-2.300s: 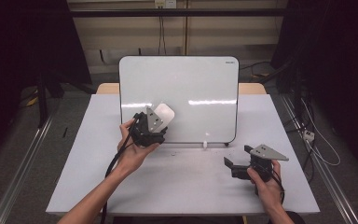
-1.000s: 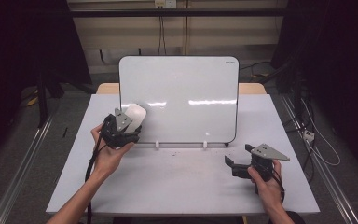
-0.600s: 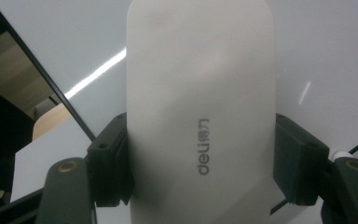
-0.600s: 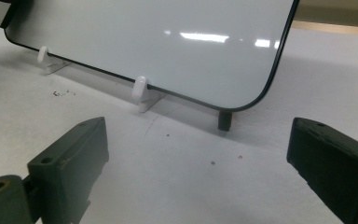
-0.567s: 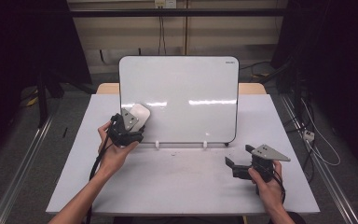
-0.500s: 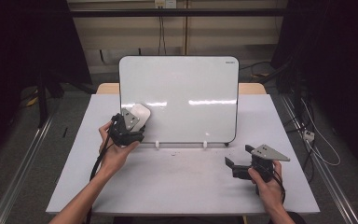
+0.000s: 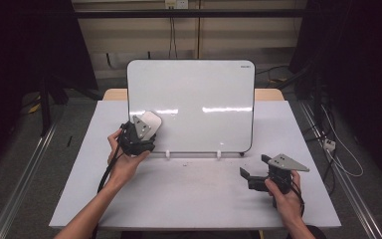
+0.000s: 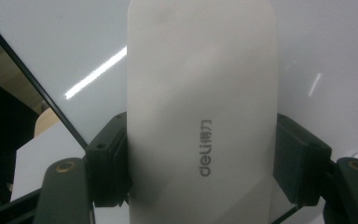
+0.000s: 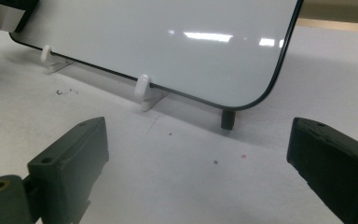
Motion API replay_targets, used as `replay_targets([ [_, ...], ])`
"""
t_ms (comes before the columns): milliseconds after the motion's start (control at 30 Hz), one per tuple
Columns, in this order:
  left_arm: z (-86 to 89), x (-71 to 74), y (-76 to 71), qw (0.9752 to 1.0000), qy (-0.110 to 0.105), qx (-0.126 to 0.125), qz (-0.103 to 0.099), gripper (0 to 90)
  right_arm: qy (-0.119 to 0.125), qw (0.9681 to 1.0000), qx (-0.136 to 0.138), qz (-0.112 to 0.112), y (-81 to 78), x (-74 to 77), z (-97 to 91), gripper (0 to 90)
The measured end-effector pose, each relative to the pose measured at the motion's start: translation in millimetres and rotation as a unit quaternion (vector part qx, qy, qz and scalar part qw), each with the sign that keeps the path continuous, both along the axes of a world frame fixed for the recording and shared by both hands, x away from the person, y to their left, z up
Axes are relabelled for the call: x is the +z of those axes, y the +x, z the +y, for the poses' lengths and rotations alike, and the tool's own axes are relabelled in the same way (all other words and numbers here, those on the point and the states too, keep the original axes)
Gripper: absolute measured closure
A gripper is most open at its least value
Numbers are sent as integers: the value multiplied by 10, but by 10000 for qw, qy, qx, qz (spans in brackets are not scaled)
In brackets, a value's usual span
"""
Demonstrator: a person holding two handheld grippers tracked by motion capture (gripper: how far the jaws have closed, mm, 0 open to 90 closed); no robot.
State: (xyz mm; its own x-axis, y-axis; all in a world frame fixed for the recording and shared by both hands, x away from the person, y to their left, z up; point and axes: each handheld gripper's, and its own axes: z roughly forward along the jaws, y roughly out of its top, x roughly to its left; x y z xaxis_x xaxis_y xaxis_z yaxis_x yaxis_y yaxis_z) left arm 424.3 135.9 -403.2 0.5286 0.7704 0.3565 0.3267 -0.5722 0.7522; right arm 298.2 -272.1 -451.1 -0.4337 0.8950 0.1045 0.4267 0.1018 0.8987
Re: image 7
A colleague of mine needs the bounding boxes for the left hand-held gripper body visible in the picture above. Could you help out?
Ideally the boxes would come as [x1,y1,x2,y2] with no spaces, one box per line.
[117,115,157,157]

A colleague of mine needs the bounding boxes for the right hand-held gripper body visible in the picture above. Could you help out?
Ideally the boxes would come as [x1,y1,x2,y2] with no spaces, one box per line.
[247,152,310,195]

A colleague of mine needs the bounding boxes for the white whiteboard eraser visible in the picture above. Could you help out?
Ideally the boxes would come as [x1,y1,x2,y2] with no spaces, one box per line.
[138,110,163,137]

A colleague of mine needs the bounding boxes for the white whiteboard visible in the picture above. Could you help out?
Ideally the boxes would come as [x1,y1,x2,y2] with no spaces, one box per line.
[126,59,256,157]

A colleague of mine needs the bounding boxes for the person's right hand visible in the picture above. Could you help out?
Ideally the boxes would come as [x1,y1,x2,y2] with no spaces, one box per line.
[264,169,304,222]

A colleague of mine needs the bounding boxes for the person's left hand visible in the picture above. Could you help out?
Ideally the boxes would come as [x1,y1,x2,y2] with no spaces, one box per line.
[106,128,152,191]

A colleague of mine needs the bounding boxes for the wooden table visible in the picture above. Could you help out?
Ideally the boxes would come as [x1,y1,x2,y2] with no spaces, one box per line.
[102,88,285,102]

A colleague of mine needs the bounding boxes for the white power strip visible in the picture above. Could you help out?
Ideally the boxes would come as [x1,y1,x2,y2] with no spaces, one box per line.
[322,138,337,152]

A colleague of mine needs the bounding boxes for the black curtain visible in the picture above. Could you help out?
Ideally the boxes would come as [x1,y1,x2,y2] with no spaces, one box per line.
[287,0,382,188]
[0,0,99,175]

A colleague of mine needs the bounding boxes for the black horizontal crossbar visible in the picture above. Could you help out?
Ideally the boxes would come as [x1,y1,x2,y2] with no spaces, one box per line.
[74,8,307,19]

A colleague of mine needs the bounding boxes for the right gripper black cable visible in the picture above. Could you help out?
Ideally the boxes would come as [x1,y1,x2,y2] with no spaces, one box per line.
[291,180,306,217]

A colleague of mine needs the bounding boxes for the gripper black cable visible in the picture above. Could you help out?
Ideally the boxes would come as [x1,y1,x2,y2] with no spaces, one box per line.
[291,180,306,217]
[96,122,127,194]

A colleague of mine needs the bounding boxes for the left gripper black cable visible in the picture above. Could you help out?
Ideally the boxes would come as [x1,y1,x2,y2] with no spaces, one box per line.
[96,122,127,194]

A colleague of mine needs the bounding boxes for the aluminium floor rail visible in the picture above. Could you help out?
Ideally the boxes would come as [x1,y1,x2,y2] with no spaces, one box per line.
[0,121,60,239]
[298,101,382,239]

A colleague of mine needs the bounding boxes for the white floor cable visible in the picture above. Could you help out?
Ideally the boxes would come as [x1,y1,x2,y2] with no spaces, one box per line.
[320,105,364,178]

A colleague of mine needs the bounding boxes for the thin black hanging cable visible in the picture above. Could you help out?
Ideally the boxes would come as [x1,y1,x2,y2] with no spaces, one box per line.
[168,16,173,60]

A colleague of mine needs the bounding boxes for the white wall socket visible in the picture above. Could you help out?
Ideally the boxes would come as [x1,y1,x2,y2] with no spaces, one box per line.
[164,0,189,10]

